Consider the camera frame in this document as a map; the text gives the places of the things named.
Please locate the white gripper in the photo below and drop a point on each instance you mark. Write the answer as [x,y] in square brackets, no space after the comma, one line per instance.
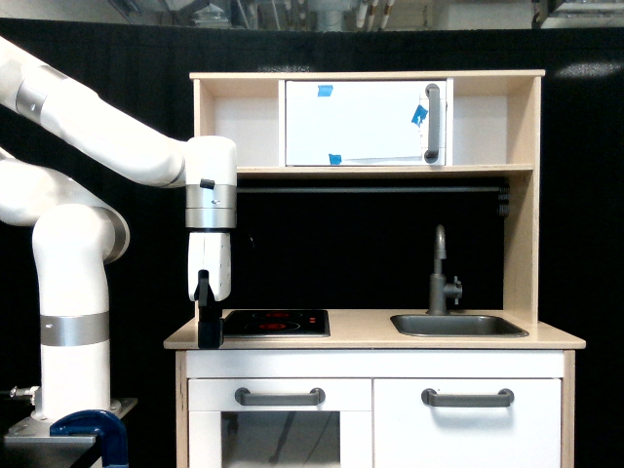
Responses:
[209,281]

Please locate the white microwave door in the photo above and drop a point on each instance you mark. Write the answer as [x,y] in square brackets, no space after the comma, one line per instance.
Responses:
[367,123]

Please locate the grey microwave door handle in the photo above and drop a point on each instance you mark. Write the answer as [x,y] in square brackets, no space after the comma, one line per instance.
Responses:
[432,153]

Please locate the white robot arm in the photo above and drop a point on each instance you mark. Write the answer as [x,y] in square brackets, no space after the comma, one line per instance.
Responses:
[75,234]

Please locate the white oven door with window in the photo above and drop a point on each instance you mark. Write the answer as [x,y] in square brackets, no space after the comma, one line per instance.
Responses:
[336,433]

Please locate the white cabinet door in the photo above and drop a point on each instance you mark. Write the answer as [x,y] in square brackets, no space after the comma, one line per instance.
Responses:
[407,433]

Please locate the black toy stove top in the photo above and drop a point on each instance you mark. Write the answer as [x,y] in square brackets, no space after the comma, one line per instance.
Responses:
[248,323]

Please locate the blue c-clamp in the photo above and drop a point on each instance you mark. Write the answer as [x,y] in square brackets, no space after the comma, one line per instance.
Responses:
[109,429]

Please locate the blue tape bottom piece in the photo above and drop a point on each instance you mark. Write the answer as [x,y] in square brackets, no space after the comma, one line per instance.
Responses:
[335,159]

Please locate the blue tape piece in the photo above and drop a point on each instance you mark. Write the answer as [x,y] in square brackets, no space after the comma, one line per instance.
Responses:
[325,91]
[419,115]
[335,159]

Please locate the grey toy sink basin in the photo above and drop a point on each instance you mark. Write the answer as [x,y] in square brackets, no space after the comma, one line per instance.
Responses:
[453,325]

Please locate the grey toy faucet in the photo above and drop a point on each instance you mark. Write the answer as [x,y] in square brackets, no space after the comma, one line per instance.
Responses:
[440,289]

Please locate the blue tape top piece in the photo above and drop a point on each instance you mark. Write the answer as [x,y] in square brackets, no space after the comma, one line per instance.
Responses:
[325,91]

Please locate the blue tape right piece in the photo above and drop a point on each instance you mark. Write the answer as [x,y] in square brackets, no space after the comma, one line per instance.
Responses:
[419,115]

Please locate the grey oven door handle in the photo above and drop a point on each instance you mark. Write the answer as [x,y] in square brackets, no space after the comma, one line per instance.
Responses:
[247,398]

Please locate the black hanging rail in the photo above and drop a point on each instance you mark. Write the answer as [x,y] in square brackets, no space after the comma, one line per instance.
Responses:
[376,189]

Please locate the silver cable connector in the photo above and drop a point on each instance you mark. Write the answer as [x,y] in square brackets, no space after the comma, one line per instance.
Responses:
[24,394]

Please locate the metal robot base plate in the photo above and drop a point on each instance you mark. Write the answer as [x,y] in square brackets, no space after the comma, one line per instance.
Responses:
[35,429]

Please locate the grey cabinet door handle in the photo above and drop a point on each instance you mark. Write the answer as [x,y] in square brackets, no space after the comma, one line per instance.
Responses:
[502,399]

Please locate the black rail hooks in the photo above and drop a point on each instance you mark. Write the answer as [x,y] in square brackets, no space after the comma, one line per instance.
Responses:
[503,200]

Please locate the wooden toy kitchen frame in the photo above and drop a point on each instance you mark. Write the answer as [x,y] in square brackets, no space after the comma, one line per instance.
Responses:
[495,132]

